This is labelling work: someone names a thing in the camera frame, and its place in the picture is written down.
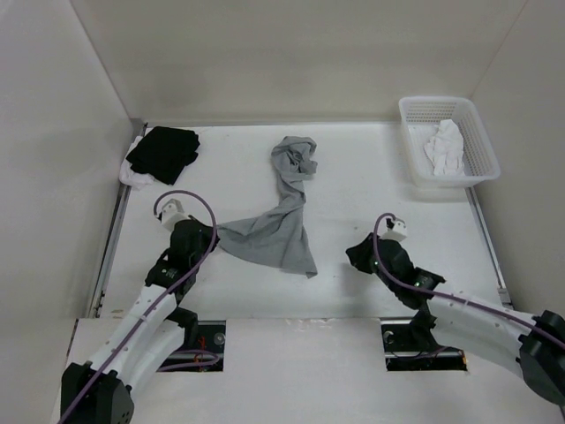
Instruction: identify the grey tank top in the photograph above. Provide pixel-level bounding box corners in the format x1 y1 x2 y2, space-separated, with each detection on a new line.
218 136 318 278

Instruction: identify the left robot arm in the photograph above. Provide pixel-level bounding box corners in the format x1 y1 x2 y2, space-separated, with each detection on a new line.
59 217 218 423

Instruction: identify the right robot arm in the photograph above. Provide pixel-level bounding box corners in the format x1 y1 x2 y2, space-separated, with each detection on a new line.
345 234 564 406

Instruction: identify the folded white tank top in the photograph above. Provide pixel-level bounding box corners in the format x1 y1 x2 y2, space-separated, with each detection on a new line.
118 134 155 192

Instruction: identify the folded black tank top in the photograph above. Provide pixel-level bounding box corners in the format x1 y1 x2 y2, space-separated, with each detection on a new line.
125 126 200 186

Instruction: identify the crumpled white tank top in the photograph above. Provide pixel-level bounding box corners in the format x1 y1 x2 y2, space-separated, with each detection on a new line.
424 119 464 177

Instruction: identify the white plastic basket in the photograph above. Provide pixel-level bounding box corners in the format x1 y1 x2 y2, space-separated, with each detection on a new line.
399 96 501 188

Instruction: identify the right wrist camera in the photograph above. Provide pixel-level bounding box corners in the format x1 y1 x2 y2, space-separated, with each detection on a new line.
382 217 408 242

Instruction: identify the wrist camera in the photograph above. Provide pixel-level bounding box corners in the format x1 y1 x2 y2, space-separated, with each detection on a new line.
382 217 408 242
156 199 189 232

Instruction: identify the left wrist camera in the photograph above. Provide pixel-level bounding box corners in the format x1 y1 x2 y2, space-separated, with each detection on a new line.
156 199 189 232

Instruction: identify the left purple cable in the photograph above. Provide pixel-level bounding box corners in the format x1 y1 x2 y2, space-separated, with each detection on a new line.
56 189 220 424

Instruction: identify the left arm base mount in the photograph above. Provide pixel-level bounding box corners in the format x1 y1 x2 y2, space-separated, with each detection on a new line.
158 321 227 373

